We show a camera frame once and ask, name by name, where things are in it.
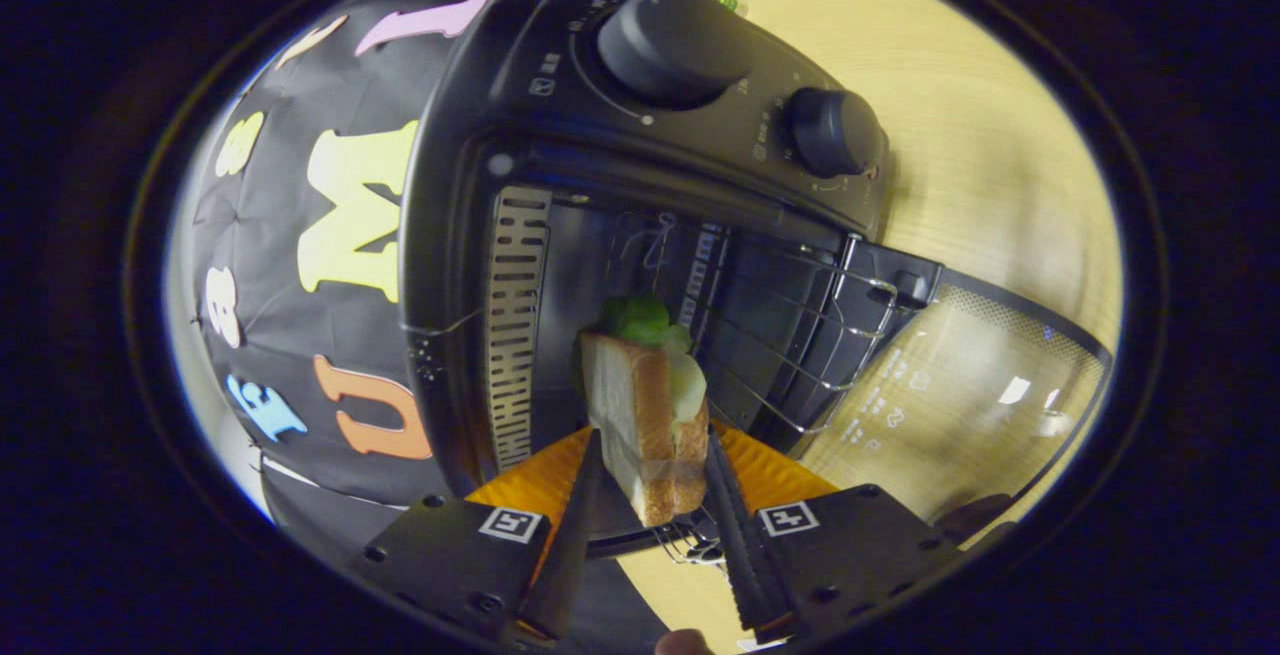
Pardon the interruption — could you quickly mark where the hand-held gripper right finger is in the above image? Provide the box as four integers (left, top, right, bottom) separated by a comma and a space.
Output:
703, 422, 966, 636

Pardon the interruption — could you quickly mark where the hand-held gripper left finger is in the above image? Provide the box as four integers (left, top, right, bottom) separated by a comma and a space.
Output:
350, 425, 606, 641

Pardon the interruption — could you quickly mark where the lettuce sandwich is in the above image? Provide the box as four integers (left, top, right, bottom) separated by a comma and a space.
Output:
577, 295, 712, 528

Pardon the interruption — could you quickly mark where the black toaster oven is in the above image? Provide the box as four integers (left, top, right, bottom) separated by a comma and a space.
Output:
398, 0, 1113, 564

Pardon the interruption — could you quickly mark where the wire oven rack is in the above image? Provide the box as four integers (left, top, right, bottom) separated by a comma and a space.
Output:
600, 213, 901, 436

